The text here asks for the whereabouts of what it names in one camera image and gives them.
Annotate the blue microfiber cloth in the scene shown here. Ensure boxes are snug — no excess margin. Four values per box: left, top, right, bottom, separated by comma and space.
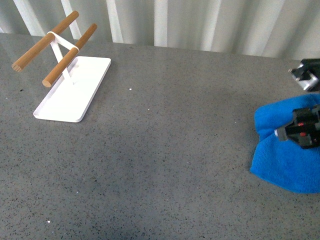
250, 93, 320, 194

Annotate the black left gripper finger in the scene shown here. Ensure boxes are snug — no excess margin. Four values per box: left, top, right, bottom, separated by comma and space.
276, 104, 320, 149

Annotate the white rack with wooden bars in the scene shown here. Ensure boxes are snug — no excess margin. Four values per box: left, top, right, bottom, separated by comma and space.
11, 11, 112, 123

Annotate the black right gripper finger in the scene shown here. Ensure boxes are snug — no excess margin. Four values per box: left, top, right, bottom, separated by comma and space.
288, 58, 320, 92

